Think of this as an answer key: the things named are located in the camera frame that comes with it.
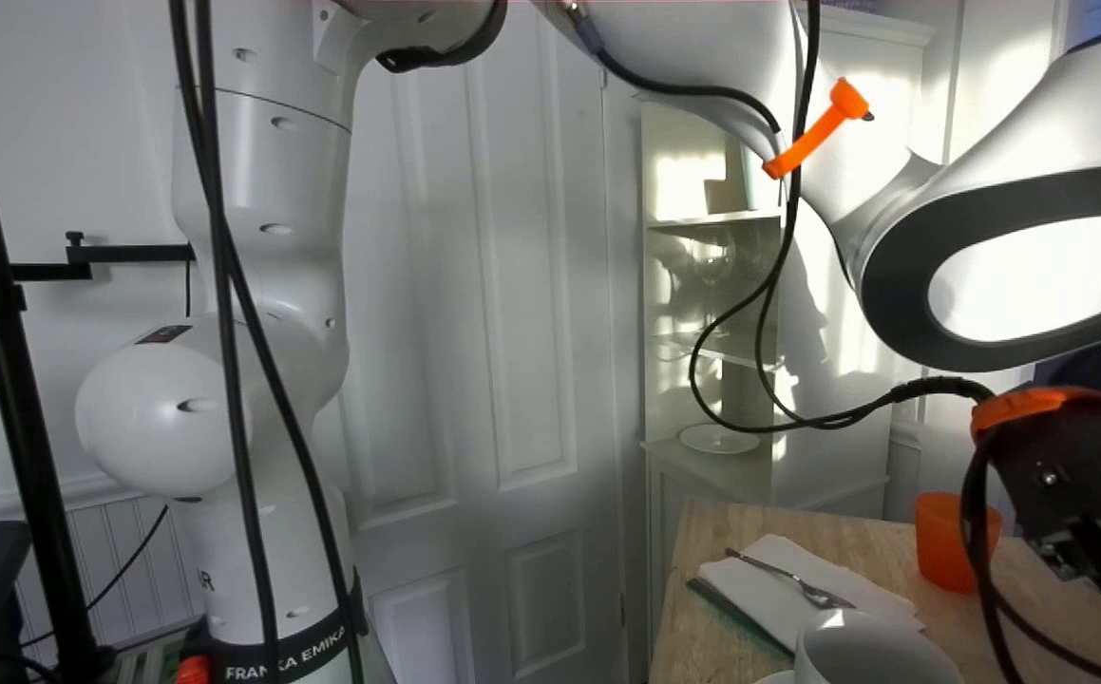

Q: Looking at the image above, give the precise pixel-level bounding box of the orange plastic cup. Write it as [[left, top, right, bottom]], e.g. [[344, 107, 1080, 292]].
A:
[[914, 491, 1003, 596]]

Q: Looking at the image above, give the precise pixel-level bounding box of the white mug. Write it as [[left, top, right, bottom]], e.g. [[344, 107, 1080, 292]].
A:
[[793, 608, 966, 684]]

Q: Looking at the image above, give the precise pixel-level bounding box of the silver metal utensil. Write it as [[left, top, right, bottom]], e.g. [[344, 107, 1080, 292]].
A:
[[725, 547, 857, 611]]

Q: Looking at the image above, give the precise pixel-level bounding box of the white napkin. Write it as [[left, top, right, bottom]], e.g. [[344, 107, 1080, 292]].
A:
[[698, 533, 927, 654]]

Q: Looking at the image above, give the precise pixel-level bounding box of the clear glass plate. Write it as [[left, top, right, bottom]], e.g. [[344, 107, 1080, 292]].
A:
[[677, 422, 762, 456]]

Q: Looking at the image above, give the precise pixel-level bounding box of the white corner shelf cabinet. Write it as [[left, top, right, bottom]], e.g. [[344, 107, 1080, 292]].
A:
[[638, 8, 937, 658]]

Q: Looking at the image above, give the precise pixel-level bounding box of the green mat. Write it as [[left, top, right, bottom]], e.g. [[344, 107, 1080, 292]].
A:
[[686, 577, 795, 662]]

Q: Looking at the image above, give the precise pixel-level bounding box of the wine glass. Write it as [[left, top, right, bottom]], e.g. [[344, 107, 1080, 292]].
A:
[[672, 231, 743, 335]]

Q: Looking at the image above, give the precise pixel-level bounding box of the white panelled door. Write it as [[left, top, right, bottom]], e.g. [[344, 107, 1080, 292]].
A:
[[339, 0, 629, 684]]

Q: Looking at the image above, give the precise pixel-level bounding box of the black cable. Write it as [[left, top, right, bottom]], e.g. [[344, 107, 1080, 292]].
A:
[[191, 0, 366, 684], [168, 0, 283, 684]]

